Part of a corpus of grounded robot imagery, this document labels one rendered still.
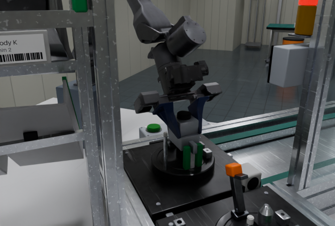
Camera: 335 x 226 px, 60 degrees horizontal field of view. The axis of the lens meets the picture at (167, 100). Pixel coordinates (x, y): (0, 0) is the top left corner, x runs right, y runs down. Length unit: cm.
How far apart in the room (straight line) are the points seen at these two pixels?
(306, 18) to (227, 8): 728
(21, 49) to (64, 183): 59
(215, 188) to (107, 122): 34
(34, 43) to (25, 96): 315
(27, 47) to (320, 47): 45
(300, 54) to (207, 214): 32
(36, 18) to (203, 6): 773
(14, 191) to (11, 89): 249
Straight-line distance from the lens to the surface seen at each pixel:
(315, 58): 57
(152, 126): 84
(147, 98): 56
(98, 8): 29
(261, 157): 84
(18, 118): 46
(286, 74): 55
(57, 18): 29
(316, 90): 57
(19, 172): 94
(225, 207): 56
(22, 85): 339
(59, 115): 45
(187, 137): 60
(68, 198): 79
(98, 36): 29
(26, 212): 78
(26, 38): 28
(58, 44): 41
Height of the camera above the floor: 132
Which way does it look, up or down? 20 degrees down
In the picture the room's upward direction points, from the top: straight up
